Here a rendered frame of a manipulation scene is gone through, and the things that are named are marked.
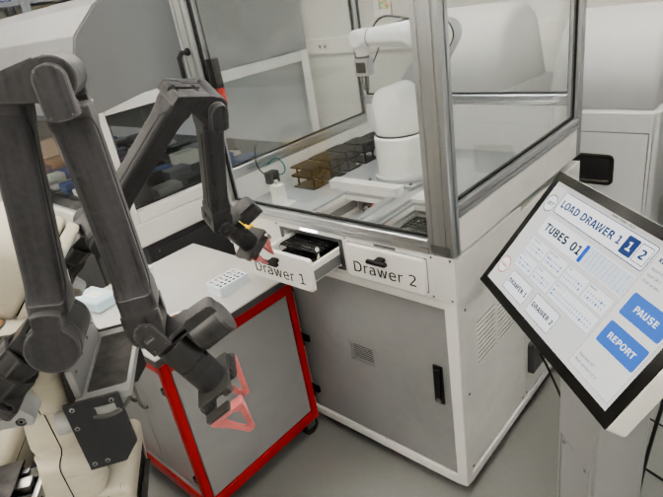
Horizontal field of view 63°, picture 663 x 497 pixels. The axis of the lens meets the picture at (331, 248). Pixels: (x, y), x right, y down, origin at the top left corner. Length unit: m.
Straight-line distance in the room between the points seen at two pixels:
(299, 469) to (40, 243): 1.63
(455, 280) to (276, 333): 0.75
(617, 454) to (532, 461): 0.91
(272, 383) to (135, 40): 1.40
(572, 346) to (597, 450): 0.32
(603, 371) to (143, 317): 0.75
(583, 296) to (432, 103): 0.57
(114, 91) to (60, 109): 1.53
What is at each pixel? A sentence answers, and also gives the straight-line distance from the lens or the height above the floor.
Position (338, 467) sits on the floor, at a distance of 2.25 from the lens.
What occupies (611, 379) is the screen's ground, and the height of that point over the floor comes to 1.01.
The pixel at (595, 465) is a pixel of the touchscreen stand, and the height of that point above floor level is 0.65.
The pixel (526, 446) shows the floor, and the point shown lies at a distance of 2.29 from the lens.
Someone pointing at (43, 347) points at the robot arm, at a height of 1.25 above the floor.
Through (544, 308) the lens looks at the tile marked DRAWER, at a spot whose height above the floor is 1.01.
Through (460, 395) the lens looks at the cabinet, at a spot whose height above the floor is 0.46.
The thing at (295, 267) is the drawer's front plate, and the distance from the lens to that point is 1.68.
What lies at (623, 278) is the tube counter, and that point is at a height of 1.12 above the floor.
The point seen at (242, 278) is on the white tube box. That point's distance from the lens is 1.93.
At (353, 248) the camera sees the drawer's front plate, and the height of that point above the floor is 0.92.
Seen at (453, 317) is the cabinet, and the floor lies 0.75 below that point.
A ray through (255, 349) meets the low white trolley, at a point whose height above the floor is 0.56.
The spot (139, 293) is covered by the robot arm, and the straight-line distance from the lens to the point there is 0.86.
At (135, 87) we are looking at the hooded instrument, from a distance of 2.32.
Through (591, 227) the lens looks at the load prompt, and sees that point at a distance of 1.18.
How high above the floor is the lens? 1.64
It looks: 25 degrees down
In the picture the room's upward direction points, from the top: 10 degrees counter-clockwise
